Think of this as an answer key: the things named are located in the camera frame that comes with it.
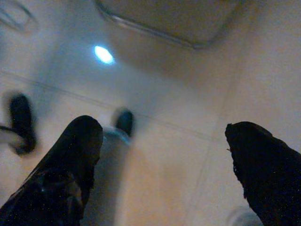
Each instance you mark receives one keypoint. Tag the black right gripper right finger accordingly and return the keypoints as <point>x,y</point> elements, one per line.
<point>270,179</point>

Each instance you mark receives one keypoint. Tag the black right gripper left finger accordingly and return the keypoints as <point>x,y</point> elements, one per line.
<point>51,183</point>

